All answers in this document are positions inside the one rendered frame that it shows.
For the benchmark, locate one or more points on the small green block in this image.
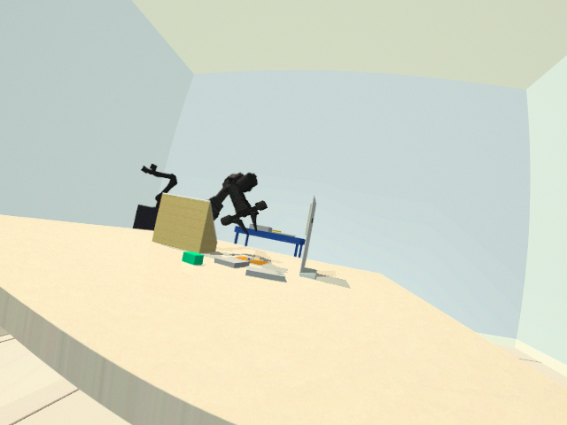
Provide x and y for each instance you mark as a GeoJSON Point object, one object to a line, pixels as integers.
{"type": "Point", "coordinates": [192, 258]}

